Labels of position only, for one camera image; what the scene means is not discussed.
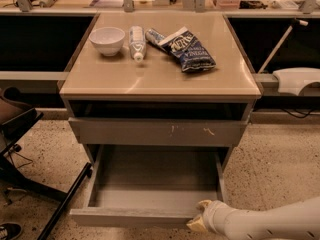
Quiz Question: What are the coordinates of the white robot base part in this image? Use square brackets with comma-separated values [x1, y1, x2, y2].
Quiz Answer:
[273, 67, 320, 96]

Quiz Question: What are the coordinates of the clear plastic water bottle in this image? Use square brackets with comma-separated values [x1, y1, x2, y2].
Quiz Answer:
[129, 26, 146, 62]

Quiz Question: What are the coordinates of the blue vinegar chip bag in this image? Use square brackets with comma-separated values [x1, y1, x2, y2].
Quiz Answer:
[145, 27, 216, 73]

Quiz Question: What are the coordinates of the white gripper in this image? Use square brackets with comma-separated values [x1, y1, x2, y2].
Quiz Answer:
[187, 200, 236, 238]

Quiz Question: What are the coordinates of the black office chair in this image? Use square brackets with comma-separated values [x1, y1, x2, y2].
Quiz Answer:
[0, 86, 94, 240]

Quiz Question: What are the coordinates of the black floor cable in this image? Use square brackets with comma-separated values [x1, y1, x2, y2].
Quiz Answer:
[4, 143, 34, 170]

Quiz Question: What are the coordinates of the grey drawer cabinet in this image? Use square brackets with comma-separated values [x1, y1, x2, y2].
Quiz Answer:
[60, 11, 261, 161]

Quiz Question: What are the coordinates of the grey top drawer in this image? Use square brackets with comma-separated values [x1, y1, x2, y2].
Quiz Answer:
[69, 117, 247, 147]

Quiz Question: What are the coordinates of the black sneaker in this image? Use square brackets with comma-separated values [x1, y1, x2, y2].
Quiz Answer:
[0, 223, 22, 240]

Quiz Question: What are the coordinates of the white bowl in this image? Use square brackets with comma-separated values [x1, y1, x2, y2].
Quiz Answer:
[89, 27, 125, 56]

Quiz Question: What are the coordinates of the grey drawer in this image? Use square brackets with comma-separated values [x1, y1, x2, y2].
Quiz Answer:
[69, 117, 247, 147]
[70, 145, 228, 228]

